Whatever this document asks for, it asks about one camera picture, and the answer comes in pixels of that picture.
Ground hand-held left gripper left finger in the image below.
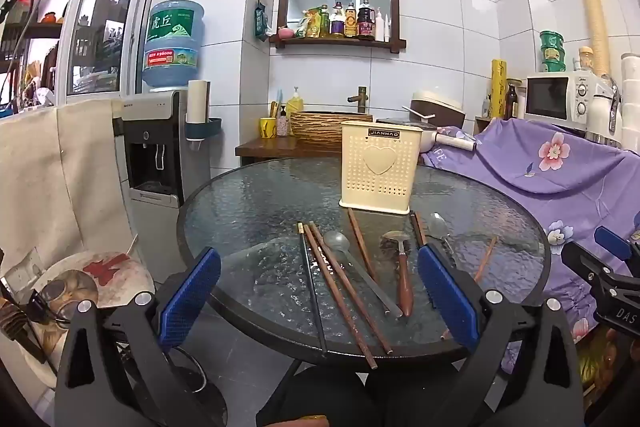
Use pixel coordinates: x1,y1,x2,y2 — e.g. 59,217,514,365
54,247,227,427

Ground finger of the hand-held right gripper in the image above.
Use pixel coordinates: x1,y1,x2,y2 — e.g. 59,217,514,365
594,226,640,264
561,241,640,294

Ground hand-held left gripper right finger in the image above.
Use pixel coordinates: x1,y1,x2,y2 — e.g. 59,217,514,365
417,243,587,427

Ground brown wooden chopstick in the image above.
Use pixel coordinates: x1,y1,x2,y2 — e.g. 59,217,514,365
440,235,500,342
303,225,377,369
308,221,394,355
347,208,380,283
409,212,427,248

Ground cream plastic utensil holder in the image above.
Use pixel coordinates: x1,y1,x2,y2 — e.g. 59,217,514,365
340,120,420,214

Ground metal spoon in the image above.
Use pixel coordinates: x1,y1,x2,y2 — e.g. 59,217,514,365
323,230,404,319
426,212,459,269

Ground purple floral cloth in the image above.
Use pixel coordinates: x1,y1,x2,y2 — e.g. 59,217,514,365
420,116,640,376

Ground round printed stool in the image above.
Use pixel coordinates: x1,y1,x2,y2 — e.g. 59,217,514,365
30,250,157,390

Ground black chopstick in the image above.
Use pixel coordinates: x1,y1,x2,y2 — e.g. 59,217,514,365
298,221,329,355

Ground white kettle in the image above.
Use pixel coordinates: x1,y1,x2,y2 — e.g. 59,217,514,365
584,74,626,144

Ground white microwave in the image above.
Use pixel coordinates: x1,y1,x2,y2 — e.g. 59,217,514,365
523,70,599,132

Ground white pan with lid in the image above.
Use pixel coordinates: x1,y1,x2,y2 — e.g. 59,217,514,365
376,117,479,154

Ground wooden counter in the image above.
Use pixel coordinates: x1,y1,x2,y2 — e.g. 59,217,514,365
235,136,347,166

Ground person's dark pants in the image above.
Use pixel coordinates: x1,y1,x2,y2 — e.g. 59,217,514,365
256,361,501,427

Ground brown glass bottle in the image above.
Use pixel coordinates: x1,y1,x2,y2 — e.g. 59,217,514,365
505,79,521,121

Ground grey water dispenser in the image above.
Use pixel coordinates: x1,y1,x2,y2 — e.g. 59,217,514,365
121,89,190,209

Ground beige cloth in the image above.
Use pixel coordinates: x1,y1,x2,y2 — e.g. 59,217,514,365
0,99,135,270

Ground yellow wrap roll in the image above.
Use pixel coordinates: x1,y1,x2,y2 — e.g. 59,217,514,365
490,59,509,119

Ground white brown rice cooker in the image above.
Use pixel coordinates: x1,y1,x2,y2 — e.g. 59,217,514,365
408,90,466,131

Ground woven pattern basin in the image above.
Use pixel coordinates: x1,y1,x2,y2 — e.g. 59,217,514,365
289,110,374,148

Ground brass faucet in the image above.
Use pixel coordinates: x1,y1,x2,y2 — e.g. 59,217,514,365
348,86,372,114

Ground tall cream paper cup stack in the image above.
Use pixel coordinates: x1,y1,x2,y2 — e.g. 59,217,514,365
578,0,612,78

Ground blue water bottle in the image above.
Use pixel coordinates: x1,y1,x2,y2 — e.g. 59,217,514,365
141,0,206,91

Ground green hanging packet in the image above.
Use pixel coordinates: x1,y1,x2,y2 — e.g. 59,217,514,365
253,0,269,42

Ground sliding glass window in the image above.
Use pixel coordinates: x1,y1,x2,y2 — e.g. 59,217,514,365
56,0,164,104

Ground dark soy sauce bottle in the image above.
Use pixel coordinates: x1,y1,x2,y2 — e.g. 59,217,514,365
357,0,376,41

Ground yellow green packet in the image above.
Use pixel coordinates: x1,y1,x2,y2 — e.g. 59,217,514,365
299,7,321,39

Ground purple label bottle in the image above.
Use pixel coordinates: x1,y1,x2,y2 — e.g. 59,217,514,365
331,0,346,38

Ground wooden handled spoon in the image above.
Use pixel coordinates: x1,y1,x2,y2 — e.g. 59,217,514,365
380,230,415,318

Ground teal wall holder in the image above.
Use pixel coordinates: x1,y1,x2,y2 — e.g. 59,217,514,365
182,117,223,143

